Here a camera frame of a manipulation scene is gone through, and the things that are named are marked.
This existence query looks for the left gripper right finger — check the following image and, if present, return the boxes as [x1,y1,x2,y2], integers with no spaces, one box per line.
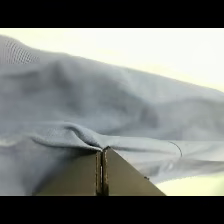
[101,146,167,197]

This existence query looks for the blue shirt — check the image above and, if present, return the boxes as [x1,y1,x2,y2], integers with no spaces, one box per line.
[0,34,224,197]

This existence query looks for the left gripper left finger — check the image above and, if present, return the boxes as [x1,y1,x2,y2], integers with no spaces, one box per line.
[33,150,103,197]

